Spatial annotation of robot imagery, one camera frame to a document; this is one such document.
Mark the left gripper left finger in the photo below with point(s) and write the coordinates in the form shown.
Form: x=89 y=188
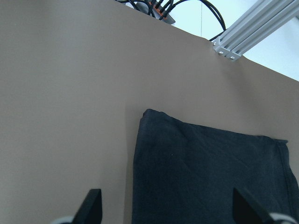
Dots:
x=90 y=211

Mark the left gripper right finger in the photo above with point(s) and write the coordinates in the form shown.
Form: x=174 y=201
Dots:
x=246 y=210

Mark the black printed t-shirt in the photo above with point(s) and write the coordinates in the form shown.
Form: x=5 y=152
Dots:
x=186 y=173

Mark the red black power strip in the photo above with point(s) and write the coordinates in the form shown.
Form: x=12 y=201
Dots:
x=159 y=9

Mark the aluminium frame post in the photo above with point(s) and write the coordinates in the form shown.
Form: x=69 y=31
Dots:
x=257 y=23

